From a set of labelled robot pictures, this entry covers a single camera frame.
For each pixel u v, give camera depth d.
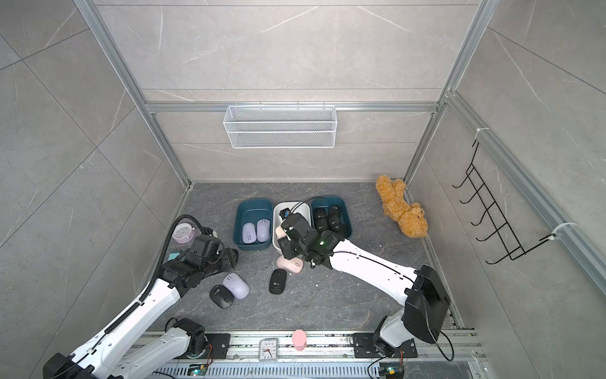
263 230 0.98
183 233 0.98
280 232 0.76
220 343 0.73
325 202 1.11
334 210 1.06
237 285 0.84
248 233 0.97
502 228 0.63
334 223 0.98
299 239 0.57
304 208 1.01
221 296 0.82
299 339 0.67
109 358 0.40
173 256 0.93
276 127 1.00
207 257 0.60
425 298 0.40
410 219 0.95
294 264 0.88
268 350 0.71
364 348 0.73
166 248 0.55
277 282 0.84
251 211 1.07
